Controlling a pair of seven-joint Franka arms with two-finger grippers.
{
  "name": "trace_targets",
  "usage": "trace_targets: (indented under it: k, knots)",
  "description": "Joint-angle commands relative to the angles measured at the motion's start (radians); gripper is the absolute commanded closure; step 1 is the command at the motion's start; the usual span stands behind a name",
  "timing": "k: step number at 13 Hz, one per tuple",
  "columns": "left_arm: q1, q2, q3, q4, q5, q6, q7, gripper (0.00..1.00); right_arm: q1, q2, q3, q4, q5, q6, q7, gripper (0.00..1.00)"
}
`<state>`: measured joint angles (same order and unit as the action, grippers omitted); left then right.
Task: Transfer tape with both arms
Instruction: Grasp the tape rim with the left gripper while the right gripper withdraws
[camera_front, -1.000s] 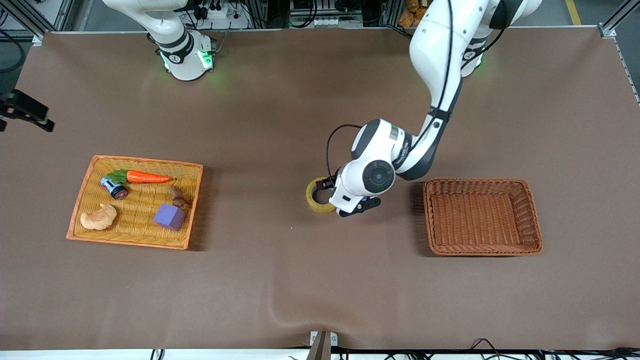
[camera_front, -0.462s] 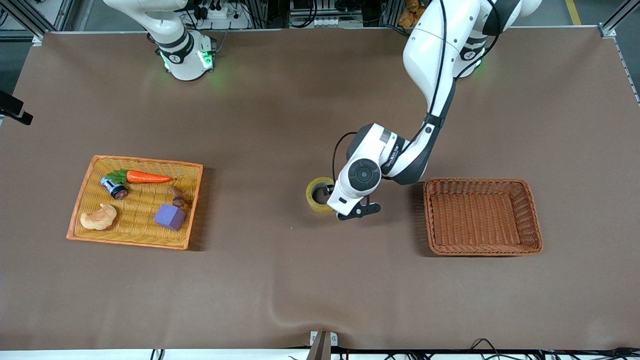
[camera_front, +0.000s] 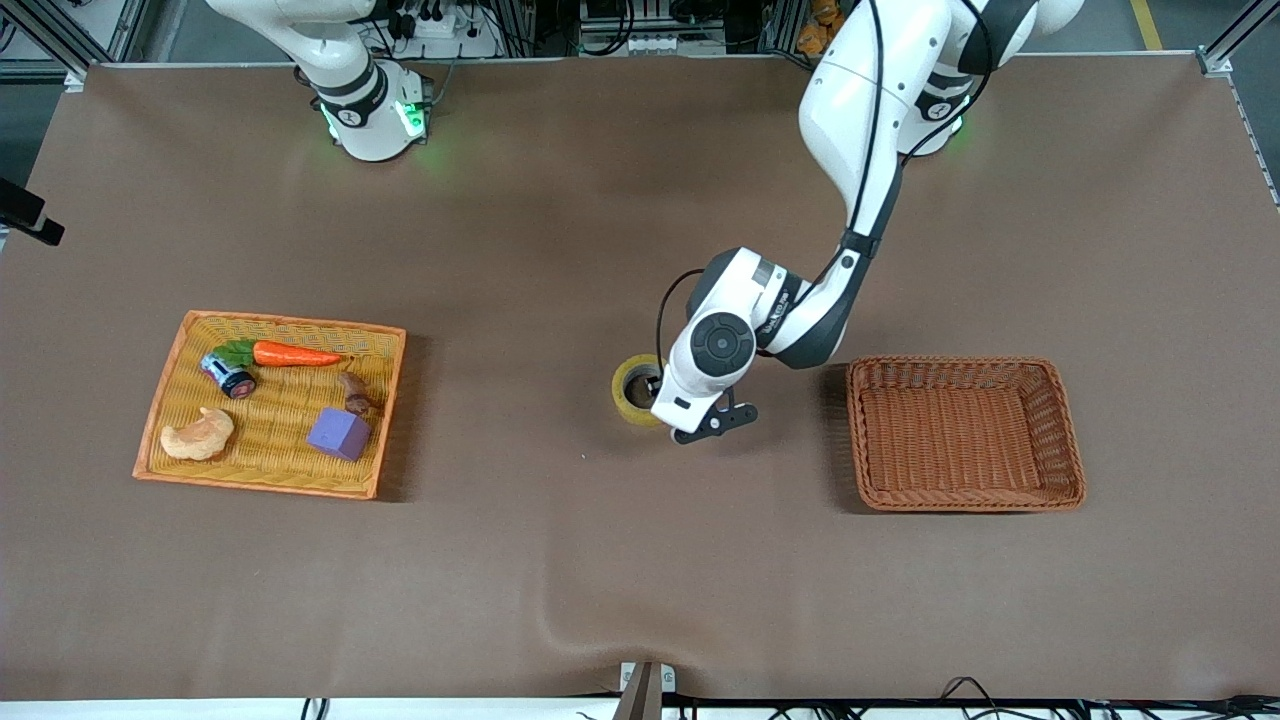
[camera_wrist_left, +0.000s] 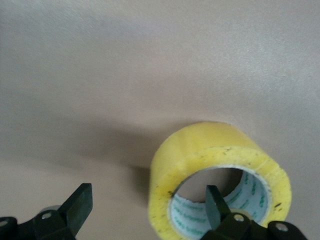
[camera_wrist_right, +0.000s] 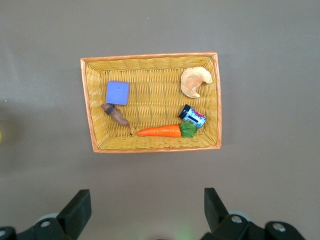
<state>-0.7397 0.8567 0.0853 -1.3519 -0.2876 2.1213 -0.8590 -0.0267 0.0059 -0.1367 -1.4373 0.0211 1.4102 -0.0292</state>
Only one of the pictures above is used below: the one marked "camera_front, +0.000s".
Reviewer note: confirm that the bag of orange snacks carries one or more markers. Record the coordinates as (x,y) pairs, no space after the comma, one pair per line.
(815,35)

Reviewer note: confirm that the yellowish tape roll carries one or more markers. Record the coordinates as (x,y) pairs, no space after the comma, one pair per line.
(622,395)

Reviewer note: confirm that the grey aluminium frame post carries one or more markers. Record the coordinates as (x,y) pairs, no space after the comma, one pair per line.
(60,35)

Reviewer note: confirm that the brown table cover sheet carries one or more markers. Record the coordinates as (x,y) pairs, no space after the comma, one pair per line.
(500,250)

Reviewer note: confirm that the toy croissant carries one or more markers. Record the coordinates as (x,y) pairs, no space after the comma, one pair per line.
(195,438)

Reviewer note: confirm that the white power strip with plugs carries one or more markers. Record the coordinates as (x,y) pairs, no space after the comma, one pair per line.
(450,45)

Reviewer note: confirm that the long white power strip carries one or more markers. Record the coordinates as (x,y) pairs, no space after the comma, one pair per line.
(640,45)

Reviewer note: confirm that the metal table edge clamp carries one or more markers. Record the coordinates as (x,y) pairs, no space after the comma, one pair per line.
(645,690)

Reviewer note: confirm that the aluminium frame corner profile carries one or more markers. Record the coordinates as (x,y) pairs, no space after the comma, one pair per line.
(1215,62)

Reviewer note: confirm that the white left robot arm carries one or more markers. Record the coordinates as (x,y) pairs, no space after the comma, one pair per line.
(860,100)

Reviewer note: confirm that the brown toy root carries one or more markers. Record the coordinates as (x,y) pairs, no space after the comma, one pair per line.
(357,393)

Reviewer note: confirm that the purple foam cube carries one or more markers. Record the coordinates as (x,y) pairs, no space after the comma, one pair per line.
(338,433)

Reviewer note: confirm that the orange toy carrot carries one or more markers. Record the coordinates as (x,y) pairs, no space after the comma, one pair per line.
(295,354)

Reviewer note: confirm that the brown wicker basket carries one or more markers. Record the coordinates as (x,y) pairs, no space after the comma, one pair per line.
(950,440)

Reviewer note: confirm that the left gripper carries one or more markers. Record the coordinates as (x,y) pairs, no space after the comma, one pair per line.
(653,385)

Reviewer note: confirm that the small printed can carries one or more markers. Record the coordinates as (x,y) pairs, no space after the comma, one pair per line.
(228,375)

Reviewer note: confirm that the yellow wicker tray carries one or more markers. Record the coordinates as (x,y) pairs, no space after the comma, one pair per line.
(280,440)

